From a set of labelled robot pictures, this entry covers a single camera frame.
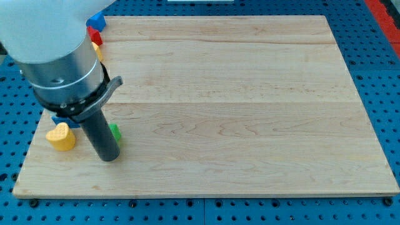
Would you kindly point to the yellow heart block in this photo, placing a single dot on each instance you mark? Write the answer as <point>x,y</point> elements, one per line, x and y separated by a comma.
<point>61,137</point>

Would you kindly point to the small yellow block at top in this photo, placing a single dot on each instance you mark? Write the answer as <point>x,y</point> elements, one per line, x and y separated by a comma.
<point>98,51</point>

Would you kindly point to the wooden board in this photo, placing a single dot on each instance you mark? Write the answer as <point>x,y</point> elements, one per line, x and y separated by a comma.
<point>220,107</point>

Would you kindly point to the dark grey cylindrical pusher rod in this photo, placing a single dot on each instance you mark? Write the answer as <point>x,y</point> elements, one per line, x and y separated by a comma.
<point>96,128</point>

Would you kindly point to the green star block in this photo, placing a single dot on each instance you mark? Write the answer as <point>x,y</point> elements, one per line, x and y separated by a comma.
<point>115,131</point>

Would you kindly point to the red strip at corner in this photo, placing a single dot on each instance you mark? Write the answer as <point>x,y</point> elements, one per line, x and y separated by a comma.
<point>387,16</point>

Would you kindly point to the blue block behind rod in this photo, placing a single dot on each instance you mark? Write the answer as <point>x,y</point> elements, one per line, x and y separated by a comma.
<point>70,123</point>

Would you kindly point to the blue block at top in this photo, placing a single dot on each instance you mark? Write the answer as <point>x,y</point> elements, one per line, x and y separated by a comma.
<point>97,21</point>

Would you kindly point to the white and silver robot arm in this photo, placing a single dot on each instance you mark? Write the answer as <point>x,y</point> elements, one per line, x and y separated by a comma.
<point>50,43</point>

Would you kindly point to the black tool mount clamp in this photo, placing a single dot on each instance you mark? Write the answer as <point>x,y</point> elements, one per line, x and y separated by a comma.
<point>81,110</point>

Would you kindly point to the red block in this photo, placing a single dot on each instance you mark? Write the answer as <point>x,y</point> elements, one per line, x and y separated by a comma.
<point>94,35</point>

